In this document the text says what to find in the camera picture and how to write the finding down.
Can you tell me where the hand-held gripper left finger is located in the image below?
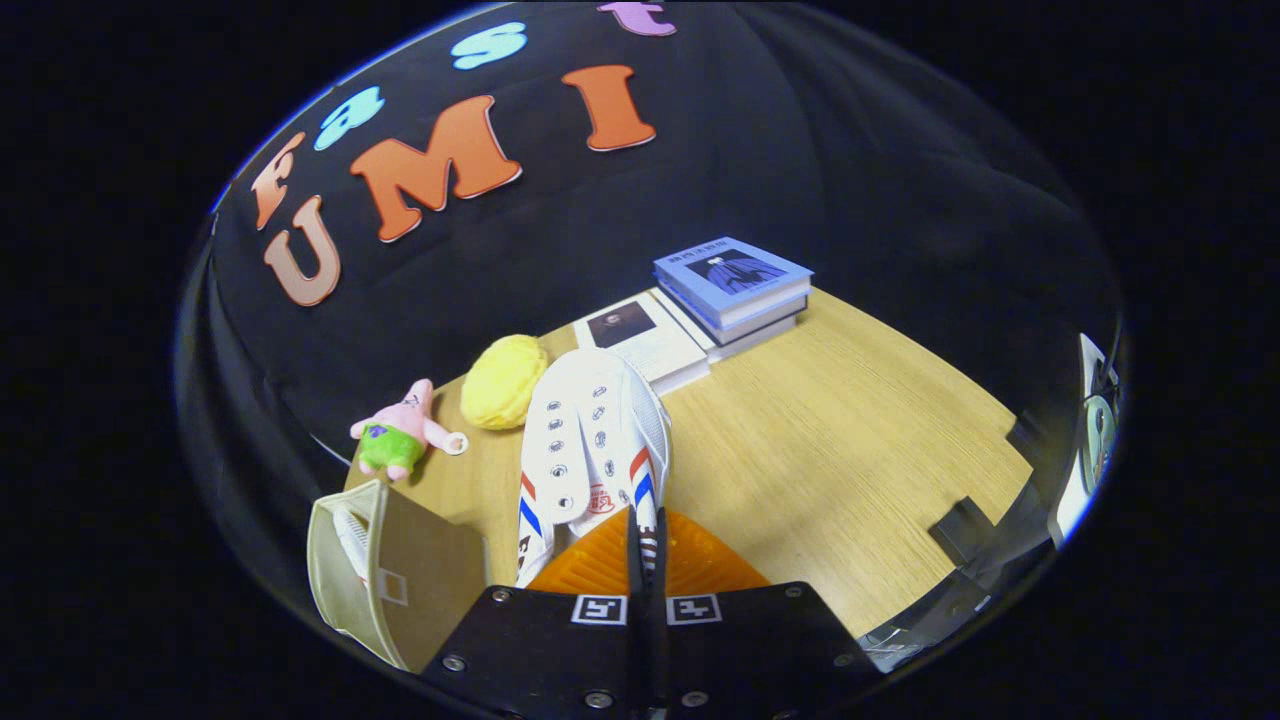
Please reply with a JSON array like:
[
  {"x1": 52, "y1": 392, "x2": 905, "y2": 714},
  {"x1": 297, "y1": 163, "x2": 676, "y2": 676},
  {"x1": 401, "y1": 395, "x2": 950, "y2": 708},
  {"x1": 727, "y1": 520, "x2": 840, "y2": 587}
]
[{"x1": 420, "y1": 503, "x2": 646, "y2": 720}]

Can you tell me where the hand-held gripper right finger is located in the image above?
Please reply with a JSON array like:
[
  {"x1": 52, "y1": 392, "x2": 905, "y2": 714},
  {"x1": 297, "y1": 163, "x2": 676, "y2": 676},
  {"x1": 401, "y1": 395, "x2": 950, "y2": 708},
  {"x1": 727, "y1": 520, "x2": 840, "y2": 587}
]
[{"x1": 643, "y1": 508, "x2": 888, "y2": 720}]

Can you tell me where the beige fabric storage box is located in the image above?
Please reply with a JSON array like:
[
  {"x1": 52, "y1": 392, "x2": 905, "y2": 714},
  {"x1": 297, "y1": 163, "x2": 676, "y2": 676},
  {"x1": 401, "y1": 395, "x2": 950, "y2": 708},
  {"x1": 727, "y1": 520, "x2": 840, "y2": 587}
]
[{"x1": 306, "y1": 478, "x2": 491, "y2": 674}]

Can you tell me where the white striped canvas shoe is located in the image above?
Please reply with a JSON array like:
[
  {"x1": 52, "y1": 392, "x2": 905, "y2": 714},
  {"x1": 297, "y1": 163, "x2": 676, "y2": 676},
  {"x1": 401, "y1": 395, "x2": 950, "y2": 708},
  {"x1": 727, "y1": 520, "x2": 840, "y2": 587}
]
[
  {"x1": 515, "y1": 347, "x2": 673, "y2": 591},
  {"x1": 328, "y1": 503, "x2": 373, "y2": 591}
]

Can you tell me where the pink and green plush toy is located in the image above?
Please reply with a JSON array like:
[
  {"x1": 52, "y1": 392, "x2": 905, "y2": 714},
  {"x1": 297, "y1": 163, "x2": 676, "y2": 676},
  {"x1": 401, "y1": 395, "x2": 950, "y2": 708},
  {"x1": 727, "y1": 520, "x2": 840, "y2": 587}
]
[{"x1": 350, "y1": 378, "x2": 469, "y2": 483}]

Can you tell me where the yellow plush ball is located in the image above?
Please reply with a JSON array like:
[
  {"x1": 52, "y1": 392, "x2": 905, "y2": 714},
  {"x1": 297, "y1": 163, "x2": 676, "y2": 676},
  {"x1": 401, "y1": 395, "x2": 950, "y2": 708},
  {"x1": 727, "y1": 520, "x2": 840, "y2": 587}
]
[{"x1": 460, "y1": 334, "x2": 551, "y2": 431}]

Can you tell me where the grey book under blue book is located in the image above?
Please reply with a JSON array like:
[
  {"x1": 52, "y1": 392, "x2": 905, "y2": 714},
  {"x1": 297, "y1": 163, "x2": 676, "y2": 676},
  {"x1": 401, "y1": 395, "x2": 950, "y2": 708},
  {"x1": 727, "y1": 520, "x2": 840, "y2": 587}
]
[{"x1": 690, "y1": 300, "x2": 809, "y2": 363}]

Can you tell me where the white portrait cover book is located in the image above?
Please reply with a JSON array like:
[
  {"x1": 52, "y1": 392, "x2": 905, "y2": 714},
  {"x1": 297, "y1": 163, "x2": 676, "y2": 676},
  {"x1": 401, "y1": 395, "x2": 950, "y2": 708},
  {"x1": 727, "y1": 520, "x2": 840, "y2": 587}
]
[{"x1": 573, "y1": 290, "x2": 713, "y2": 397}]

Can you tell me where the blue cover book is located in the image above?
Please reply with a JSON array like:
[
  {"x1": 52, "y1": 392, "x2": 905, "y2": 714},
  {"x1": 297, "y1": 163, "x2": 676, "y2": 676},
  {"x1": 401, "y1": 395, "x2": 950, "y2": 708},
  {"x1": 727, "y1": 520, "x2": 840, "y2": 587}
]
[{"x1": 653, "y1": 236, "x2": 814, "y2": 331}]

